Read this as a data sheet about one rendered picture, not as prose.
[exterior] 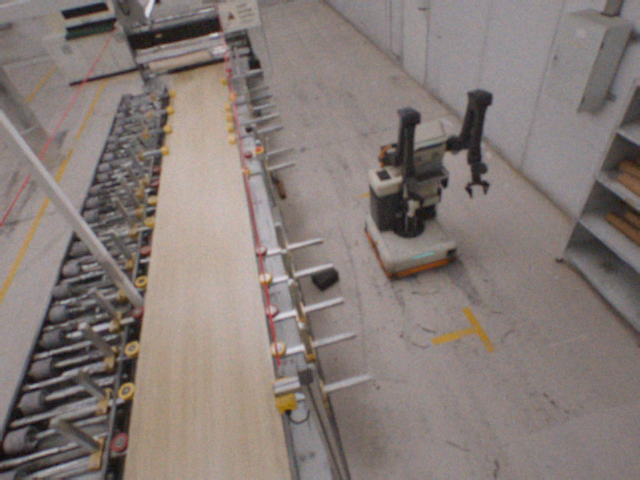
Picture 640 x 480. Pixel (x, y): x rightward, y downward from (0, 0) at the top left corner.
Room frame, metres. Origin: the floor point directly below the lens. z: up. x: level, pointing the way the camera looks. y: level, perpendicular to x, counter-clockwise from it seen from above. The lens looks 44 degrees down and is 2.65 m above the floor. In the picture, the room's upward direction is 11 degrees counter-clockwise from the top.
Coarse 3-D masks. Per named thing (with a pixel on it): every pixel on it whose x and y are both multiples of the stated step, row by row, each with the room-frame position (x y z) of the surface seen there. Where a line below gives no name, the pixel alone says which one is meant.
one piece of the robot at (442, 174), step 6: (438, 162) 2.13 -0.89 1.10; (414, 168) 2.11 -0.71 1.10; (420, 168) 2.11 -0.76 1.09; (426, 168) 2.12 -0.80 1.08; (432, 168) 2.12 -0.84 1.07; (438, 168) 2.13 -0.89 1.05; (444, 168) 2.12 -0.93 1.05; (420, 174) 2.11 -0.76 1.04; (426, 174) 2.10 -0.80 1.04; (432, 174) 2.09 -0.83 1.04; (438, 174) 2.08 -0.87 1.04; (444, 174) 2.06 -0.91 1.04; (420, 180) 2.05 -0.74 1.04; (426, 180) 2.04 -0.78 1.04; (432, 180) 2.03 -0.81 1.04; (444, 180) 2.11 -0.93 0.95; (444, 186) 2.10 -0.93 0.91
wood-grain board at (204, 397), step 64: (192, 128) 3.78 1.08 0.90; (192, 192) 2.63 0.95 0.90; (192, 256) 1.88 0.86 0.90; (192, 320) 1.35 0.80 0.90; (256, 320) 1.27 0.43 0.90; (192, 384) 0.96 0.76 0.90; (256, 384) 0.90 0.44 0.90; (128, 448) 0.71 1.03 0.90; (192, 448) 0.66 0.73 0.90; (256, 448) 0.61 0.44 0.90
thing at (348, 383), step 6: (354, 378) 0.87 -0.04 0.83; (360, 378) 0.86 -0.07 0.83; (366, 378) 0.86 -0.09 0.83; (336, 384) 0.85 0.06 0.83; (342, 384) 0.85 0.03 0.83; (348, 384) 0.84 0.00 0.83; (354, 384) 0.84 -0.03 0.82; (360, 384) 0.84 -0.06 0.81; (330, 390) 0.83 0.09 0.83; (336, 390) 0.83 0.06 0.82; (300, 396) 0.83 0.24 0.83; (300, 402) 0.81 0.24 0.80
